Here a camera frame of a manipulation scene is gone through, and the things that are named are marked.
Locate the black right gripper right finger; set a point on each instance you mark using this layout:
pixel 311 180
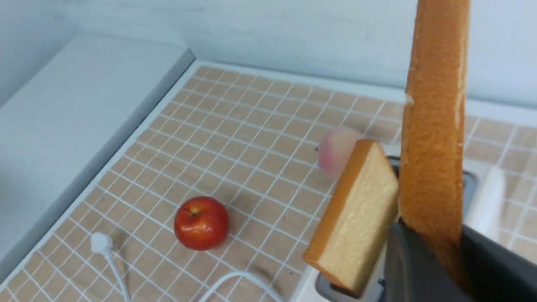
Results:
pixel 497 273

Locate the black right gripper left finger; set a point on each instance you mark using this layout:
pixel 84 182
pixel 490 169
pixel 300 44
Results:
pixel 411 272

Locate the toast slice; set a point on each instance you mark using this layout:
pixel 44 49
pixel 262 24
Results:
pixel 351 234
pixel 431 190

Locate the white two-slot toaster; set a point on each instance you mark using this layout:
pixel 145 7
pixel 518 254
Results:
pixel 484 188

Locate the pink peach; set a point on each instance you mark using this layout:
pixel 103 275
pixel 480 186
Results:
pixel 334 150

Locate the orange checkered tablecloth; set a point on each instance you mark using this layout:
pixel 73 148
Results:
pixel 244 138

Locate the red apple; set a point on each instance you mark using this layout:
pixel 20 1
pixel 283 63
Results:
pixel 201 223

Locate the white side table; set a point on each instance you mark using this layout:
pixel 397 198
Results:
pixel 62 127

